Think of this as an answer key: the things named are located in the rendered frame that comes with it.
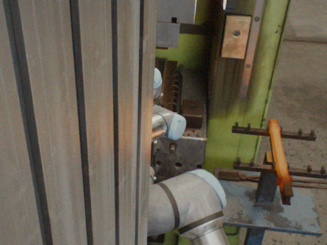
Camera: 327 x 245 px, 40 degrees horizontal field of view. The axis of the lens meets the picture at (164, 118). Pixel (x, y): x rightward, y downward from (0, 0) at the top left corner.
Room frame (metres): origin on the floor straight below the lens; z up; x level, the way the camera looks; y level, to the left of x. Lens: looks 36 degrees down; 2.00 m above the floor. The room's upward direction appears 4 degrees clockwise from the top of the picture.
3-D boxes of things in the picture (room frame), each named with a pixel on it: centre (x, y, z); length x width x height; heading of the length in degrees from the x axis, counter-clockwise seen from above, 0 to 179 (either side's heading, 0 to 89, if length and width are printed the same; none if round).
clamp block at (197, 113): (1.51, -0.11, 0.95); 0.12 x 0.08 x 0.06; 178
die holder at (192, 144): (1.68, 0.01, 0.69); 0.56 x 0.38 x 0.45; 178
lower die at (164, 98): (1.67, 0.06, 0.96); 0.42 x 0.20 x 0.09; 178
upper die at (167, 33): (1.67, 0.06, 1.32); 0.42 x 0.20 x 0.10; 178
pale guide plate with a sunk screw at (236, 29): (1.58, -0.25, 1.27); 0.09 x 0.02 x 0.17; 88
